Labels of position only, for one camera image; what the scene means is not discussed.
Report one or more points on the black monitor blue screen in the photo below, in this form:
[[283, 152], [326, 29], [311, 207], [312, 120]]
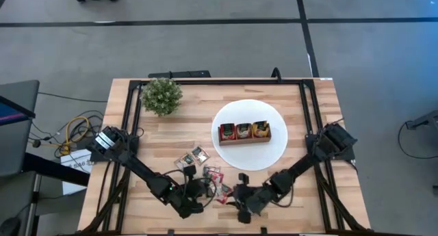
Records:
[[10, 113]]

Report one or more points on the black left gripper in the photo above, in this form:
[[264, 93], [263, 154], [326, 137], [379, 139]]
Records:
[[190, 195]]

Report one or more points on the black round power plug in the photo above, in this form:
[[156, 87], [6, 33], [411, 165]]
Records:
[[36, 143]]

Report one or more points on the green potted plant black pot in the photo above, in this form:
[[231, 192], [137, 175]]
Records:
[[161, 95]]

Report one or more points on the black table clamp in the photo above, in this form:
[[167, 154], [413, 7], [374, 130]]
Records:
[[170, 232]]

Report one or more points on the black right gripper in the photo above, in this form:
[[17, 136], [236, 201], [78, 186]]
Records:
[[255, 200]]

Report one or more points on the wooden tea organizer box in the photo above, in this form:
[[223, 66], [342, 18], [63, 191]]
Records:
[[244, 142]]

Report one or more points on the yellow tea packet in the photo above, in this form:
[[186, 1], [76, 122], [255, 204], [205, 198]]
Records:
[[261, 129]]

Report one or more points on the black furniture leg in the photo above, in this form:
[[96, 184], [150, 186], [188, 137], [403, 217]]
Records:
[[422, 121]]

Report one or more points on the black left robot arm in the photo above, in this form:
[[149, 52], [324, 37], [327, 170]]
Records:
[[137, 167]]

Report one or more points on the black aluminium table frame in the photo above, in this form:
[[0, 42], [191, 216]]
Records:
[[239, 81]]

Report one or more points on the black flat bar bracket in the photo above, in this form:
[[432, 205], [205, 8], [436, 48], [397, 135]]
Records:
[[179, 74]]

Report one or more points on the black hook clamp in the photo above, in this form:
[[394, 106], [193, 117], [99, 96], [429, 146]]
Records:
[[276, 73]]

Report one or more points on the white printed cardboard box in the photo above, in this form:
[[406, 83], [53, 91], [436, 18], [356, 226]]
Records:
[[77, 160]]

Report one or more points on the black desk beam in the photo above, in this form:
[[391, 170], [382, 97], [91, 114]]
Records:
[[54, 169]]

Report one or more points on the white round woven placemat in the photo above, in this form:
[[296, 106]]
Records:
[[253, 157]]

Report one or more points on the red strawberry tea packet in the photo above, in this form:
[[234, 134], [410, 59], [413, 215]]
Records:
[[227, 131], [224, 193], [216, 178]]

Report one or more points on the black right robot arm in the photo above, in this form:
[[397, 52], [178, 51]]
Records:
[[301, 160]]

